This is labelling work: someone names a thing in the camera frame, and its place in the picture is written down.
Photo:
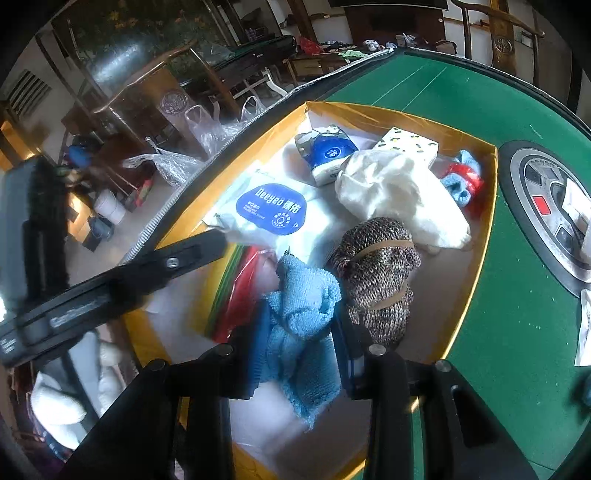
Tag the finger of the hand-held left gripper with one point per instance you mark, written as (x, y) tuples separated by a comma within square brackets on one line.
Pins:
[(173, 263)]

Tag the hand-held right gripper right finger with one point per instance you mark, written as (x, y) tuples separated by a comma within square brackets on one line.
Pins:
[(353, 369)]

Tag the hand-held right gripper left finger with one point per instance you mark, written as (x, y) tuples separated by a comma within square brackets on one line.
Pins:
[(217, 383)]

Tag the blue terry towel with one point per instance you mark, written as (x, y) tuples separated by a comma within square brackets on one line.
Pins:
[(300, 332)]

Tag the red green plastic packet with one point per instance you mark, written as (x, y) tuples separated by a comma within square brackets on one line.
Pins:
[(235, 295)]

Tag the white blue wet wipes pack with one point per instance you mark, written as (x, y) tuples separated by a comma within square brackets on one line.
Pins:
[(268, 207)]

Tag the yellow cardboard box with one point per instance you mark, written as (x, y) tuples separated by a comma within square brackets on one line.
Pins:
[(438, 286)]

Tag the white cloth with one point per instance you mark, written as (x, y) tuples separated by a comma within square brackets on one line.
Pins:
[(397, 194)]

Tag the blue floral tissue pack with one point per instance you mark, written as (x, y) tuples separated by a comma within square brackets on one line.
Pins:
[(328, 152)]

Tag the light blue terry cloth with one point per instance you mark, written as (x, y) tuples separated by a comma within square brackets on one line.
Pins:
[(455, 187)]

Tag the lemon print tissue pack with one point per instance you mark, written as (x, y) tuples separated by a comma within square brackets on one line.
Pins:
[(406, 141)]

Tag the person's left hand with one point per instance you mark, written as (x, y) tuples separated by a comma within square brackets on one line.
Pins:
[(60, 406)]

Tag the dark blue bucket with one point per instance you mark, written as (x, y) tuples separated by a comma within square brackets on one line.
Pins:
[(100, 227)]

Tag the white bucket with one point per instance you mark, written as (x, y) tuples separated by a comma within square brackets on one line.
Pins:
[(110, 205)]

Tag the clear plastic bag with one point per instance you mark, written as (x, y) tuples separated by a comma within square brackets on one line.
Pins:
[(203, 129), (161, 166), (251, 108)]

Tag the wooden chair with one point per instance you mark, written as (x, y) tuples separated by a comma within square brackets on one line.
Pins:
[(175, 101), (501, 44)]

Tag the large floral painting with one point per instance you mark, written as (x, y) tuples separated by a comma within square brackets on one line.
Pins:
[(129, 27)]

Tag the white plastic wrapper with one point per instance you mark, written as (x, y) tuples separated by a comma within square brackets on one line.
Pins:
[(584, 323)]

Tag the round table centre console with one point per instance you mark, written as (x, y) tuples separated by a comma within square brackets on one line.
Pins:
[(521, 203)]

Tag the wall vent grille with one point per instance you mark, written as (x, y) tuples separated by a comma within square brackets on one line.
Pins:
[(27, 92)]

